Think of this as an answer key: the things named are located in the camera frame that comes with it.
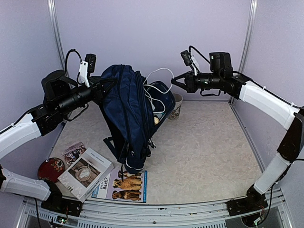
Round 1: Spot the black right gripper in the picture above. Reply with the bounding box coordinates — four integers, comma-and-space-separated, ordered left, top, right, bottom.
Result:
171, 69, 223, 93

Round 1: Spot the white charging cable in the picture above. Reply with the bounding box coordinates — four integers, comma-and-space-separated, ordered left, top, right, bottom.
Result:
142, 68, 174, 114

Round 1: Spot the navy blue student backpack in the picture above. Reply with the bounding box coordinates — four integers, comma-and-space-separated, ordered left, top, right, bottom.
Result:
99, 65, 175, 174

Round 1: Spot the white USB charger block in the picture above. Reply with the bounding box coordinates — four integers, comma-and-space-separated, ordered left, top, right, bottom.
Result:
152, 101, 165, 114

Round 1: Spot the beige highlighter marker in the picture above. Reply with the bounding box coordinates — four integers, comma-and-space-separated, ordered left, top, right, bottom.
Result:
154, 116, 160, 125

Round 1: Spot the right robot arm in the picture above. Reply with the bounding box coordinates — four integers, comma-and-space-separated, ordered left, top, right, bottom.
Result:
171, 50, 304, 211

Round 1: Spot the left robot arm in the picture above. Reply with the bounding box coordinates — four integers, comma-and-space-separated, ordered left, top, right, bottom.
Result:
0, 70, 117, 211

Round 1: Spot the beige patterned ceramic mug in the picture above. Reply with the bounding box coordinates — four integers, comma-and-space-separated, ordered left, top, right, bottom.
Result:
168, 93, 183, 120

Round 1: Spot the purple picture card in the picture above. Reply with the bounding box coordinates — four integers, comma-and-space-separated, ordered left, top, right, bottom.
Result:
62, 142, 86, 166

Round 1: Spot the white afternoon tea book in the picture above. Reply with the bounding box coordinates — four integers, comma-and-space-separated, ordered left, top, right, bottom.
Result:
58, 148, 114, 202

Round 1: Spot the red floral round tin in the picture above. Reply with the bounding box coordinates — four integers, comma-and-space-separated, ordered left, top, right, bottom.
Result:
38, 157, 65, 183

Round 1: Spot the blue dog cover book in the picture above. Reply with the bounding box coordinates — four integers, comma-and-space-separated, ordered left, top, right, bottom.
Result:
91, 169, 148, 203

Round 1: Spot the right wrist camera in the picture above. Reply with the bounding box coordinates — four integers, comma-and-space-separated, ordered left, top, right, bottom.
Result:
180, 50, 200, 76

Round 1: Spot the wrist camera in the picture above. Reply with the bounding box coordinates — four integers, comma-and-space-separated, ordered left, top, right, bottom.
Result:
76, 54, 96, 87
180, 50, 200, 76

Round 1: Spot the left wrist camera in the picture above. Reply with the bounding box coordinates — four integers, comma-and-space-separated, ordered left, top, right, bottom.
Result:
76, 54, 96, 87

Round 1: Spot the right aluminium frame post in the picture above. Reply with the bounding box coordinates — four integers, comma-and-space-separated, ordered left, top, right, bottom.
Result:
228, 0, 258, 104

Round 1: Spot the aluminium frame post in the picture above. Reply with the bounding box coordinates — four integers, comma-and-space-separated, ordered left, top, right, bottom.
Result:
228, 0, 258, 104
47, 0, 65, 69

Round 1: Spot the left aluminium frame post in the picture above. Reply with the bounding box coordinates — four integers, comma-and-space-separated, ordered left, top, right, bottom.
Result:
47, 0, 65, 69

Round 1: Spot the front aluminium rail base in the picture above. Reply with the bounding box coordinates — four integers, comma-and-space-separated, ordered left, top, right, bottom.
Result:
14, 189, 295, 228

